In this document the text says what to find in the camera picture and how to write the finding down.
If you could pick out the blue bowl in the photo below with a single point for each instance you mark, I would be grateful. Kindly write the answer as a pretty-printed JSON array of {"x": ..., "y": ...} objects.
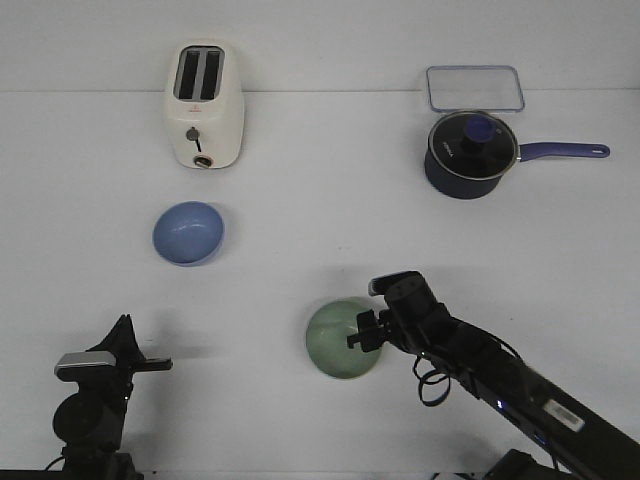
[{"x": 188, "y": 233}]

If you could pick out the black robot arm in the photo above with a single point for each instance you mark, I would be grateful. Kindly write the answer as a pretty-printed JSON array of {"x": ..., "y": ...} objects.
[
  {"x": 91, "y": 421},
  {"x": 581, "y": 444}
]

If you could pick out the dark blue saucepan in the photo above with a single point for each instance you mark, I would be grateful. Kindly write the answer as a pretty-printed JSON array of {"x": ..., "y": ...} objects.
[{"x": 460, "y": 188}]

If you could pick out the clear plastic container lid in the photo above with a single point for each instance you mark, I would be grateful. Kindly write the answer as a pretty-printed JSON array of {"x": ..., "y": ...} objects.
[{"x": 492, "y": 88}]

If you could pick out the glass pot lid blue knob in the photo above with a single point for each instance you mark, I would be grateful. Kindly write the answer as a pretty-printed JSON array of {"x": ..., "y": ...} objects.
[{"x": 473, "y": 145}]

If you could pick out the green bowl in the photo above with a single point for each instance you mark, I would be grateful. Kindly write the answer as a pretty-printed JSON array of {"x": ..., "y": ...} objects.
[{"x": 326, "y": 340}]

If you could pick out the cream two-slot toaster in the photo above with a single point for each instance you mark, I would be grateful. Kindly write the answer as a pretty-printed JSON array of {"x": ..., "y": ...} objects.
[{"x": 204, "y": 107}]

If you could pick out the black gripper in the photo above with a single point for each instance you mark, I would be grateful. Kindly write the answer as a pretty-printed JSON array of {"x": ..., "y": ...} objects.
[
  {"x": 416, "y": 321},
  {"x": 133, "y": 360}
]

